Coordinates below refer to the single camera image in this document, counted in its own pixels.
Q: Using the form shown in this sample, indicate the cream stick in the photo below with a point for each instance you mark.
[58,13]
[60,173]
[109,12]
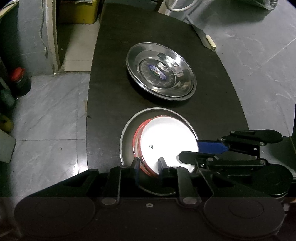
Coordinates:
[211,41]

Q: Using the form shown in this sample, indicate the steel plate with blue sticker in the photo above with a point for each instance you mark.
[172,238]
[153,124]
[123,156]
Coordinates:
[161,71]

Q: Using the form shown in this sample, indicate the clear plastic bags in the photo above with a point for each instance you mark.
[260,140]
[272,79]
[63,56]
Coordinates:
[272,4]

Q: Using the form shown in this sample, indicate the yellow container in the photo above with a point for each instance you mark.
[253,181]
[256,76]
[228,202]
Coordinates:
[78,11]

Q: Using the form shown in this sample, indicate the green bottle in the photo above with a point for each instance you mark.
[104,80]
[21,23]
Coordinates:
[7,98]

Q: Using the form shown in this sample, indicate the white plate with red rim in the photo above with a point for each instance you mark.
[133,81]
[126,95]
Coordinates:
[137,139]
[166,139]

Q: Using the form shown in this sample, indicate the grey flat board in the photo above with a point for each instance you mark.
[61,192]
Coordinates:
[7,147]

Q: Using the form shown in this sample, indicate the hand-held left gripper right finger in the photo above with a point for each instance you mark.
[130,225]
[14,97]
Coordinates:
[163,169]

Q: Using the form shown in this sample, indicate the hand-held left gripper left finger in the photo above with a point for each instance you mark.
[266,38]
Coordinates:
[136,168]

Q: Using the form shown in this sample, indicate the dark jar with red lid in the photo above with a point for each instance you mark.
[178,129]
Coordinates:
[20,81]

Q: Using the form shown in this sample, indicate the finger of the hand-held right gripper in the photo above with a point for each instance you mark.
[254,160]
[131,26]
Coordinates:
[210,146]
[189,157]

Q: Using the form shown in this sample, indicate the steel bowl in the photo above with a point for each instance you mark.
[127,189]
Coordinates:
[127,148]

